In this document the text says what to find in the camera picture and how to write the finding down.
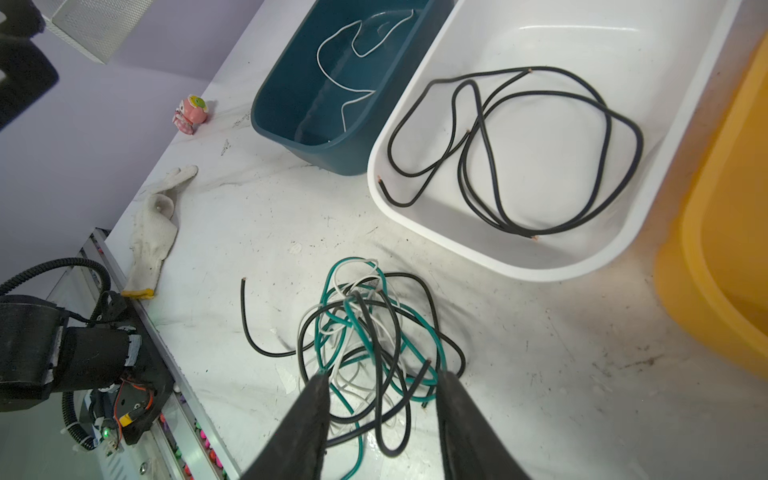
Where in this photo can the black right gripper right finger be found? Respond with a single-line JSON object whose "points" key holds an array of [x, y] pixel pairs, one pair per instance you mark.
{"points": [[470, 448]]}

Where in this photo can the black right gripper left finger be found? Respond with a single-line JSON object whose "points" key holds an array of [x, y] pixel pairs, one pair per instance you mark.
{"points": [[297, 448]]}

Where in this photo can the white rubber glove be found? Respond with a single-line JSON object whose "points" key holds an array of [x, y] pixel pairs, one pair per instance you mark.
{"points": [[154, 233]]}

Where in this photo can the yellow plastic bin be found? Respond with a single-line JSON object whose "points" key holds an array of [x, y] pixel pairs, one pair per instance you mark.
{"points": [[711, 273]]}

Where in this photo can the white plastic bin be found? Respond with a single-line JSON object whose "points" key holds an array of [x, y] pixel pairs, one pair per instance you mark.
{"points": [[535, 135]]}

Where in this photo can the pink toy figure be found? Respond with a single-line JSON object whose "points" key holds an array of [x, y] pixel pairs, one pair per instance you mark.
{"points": [[190, 113]]}

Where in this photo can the teal plastic bin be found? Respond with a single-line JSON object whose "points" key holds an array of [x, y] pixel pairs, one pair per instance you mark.
{"points": [[336, 83]]}

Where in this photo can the white mesh two-tier shelf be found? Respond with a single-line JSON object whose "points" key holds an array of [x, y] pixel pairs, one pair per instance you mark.
{"points": [[95, 28]]}

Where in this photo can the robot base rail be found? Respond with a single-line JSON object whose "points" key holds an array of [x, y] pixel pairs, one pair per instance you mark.
{"points": [[181, 442]]}

